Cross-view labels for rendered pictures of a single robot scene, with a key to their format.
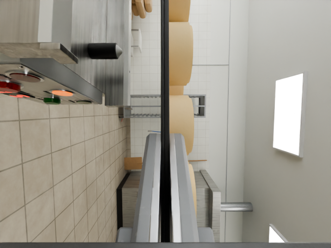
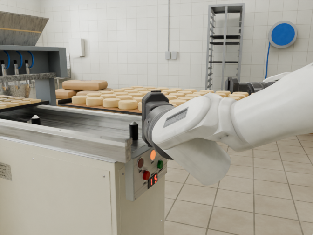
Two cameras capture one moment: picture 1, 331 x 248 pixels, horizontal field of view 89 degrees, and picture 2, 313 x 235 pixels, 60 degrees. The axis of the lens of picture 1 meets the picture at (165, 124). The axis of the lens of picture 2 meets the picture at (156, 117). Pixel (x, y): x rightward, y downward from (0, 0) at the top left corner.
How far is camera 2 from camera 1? 0.58 m
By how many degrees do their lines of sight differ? 26
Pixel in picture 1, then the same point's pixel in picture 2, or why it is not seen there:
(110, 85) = not seen: hidden behind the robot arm
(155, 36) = (132, 77)
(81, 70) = (142, 144)
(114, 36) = (127, 125)
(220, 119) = not seen: outside the picture
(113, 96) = not seen: hidden behind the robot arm
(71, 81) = (146, 148)
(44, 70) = (137, 154)
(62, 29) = (121, 140)
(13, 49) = (127, 156)
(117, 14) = (114, 121)
